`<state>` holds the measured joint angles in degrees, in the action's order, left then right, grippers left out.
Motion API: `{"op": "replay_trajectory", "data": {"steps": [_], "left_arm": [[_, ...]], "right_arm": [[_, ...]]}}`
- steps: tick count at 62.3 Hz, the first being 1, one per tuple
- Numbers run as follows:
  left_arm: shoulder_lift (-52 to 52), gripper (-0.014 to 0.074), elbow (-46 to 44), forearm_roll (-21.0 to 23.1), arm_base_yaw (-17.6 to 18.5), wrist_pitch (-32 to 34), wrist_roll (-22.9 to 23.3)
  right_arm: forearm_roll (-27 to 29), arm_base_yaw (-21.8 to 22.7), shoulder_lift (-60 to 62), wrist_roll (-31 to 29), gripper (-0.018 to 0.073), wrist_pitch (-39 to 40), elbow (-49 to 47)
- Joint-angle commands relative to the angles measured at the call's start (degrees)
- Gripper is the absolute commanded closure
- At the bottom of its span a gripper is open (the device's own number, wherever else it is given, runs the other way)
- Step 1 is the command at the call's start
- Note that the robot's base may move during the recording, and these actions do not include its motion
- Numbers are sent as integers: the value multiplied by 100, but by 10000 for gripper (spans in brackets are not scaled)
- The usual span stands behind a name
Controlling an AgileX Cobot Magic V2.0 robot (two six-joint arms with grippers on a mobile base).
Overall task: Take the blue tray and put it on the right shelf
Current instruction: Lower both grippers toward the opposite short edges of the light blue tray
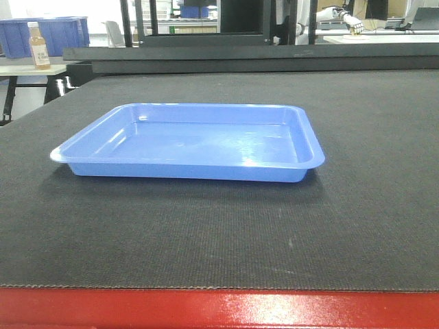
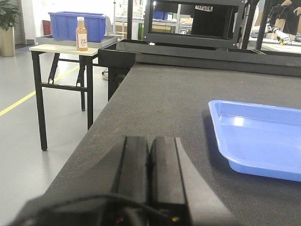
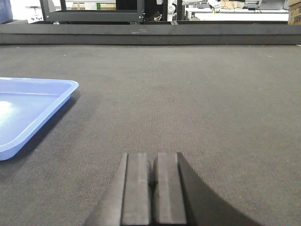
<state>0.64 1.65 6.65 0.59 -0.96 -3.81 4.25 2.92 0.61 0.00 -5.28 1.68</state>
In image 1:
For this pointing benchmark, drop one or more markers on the blue plastic tray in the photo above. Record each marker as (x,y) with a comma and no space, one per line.
(250,142)

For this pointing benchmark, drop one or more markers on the white humanoid robot arm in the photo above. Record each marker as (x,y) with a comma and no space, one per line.
(333,12)

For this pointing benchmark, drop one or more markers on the dark grey table mat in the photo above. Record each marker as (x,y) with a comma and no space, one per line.
(366,220)

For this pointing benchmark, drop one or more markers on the robot hand with fingers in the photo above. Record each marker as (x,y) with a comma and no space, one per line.
(355,25)

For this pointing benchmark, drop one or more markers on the large blue storage crate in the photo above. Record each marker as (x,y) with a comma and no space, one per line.
(58,32)

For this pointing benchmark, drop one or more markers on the orange juice bottle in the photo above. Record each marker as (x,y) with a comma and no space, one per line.
(38,47)

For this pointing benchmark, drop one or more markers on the white side table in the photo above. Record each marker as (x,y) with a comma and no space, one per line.
(54,86)

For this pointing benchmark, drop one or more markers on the black metal rack frame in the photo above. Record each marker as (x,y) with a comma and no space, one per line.
(248,53)

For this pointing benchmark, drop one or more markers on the red metal table frame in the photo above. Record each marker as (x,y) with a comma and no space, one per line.
(170,308)

